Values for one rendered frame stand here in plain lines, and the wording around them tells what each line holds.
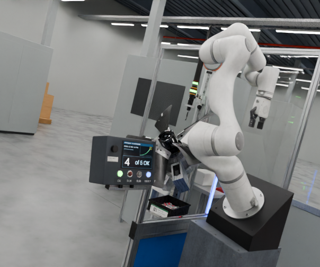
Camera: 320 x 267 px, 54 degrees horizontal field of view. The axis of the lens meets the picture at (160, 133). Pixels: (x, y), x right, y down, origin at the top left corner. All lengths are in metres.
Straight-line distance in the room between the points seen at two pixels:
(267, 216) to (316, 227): 0.98
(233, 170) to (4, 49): 6.35
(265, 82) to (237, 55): 0.46
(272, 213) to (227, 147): 0.39
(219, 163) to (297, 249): 1.27
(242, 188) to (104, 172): 0.57
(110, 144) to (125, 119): 3.60
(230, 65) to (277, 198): 0.61
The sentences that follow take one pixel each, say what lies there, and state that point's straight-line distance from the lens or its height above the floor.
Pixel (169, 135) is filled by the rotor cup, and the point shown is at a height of 1.23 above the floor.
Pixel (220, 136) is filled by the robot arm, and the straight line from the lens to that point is 1.19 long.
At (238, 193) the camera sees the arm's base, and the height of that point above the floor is 1.14.
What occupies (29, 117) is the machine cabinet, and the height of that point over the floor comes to 0.40.
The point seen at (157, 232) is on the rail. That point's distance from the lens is 1.61.
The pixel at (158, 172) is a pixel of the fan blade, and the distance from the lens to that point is 1.98.
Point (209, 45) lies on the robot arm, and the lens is 1.37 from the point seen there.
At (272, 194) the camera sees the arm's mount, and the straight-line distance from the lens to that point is 1.49.
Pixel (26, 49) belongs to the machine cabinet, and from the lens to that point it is 7.40.
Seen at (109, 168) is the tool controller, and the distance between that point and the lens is 1.22.
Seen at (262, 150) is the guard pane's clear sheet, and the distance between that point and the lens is 2.52.
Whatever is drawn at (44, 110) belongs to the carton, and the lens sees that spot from 10.09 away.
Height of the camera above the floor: 1.42
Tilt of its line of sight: 5 degrees down
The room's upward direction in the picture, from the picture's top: 14 degrees clockwise
